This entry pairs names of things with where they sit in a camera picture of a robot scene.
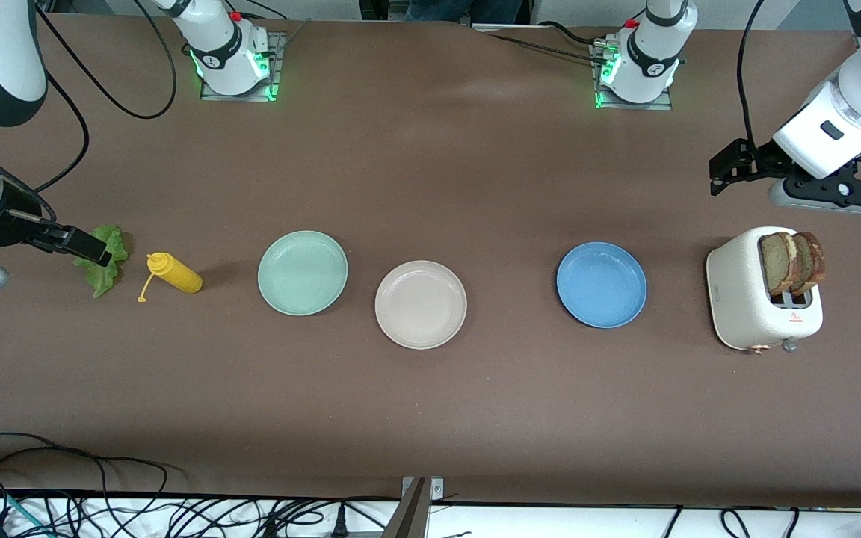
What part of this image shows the brown table cover mat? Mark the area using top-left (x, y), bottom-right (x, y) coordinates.
top-left (0, 11), bottom-right (861, 509)

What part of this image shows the yellow mustard squeeze bottle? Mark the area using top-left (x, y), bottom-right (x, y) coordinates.
top-left (138, 252), bottom-right (204, 303)

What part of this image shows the blue plate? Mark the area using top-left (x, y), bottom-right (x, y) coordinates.
top-left (556, 241), bottom-right (648, 330)

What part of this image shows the light crust bread slice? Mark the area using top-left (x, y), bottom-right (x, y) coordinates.
top-left (758, 232), bottom-right (797, 296)

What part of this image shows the beige plate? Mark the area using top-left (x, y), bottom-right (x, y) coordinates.
top-left (374, 260), bottom-right (468, 350)

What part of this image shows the mint green plate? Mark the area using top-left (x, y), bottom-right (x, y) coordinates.
top-left (257, 230), bottom-right (349, 317)

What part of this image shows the green lettuce leaf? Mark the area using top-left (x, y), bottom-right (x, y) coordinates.
top-left (73, 224), bottom-right (130, 300)

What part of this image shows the white toaster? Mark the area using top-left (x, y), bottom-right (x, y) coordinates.
top-left (706, 226), bottom-right (825, 353)

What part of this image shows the dark crust bread slice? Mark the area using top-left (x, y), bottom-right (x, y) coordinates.
top-left (791, 231), bottom-right (827, 294)

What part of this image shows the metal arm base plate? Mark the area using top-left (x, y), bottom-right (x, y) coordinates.
top-left (590, 41), bottom-right (674, 111)
top-left (199, 30), bottom-right (287, 102)

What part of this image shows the long black looping cable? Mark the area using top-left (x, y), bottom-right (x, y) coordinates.
top-left (0, 432), bottom-right (171, 516)

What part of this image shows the person in dark trousers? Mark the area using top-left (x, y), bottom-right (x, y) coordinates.
top-left (404, 0), bottom-right (532, 23)

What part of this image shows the metal clamp bracket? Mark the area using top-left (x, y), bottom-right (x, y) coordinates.
top-left (382, 477), bottom-right (446, 538)

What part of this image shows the black braided cable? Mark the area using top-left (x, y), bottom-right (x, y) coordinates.
top-left (489, 21), bottom-right (605, 62)

